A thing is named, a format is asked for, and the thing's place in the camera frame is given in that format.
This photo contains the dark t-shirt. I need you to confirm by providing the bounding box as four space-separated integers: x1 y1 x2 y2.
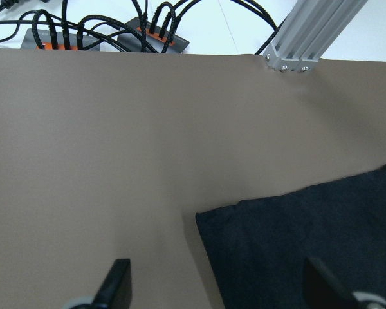
196 165 386 308

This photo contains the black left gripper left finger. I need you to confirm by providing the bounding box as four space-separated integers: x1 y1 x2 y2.
91 259 131 309

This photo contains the aluminium frame cage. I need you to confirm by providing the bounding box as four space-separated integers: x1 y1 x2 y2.
263 0 367 73

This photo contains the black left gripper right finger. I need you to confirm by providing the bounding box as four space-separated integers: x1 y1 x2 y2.
302 257 361 309

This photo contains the black power strip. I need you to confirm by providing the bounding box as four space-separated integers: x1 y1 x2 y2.
117 17 190 53
21 28 100 51

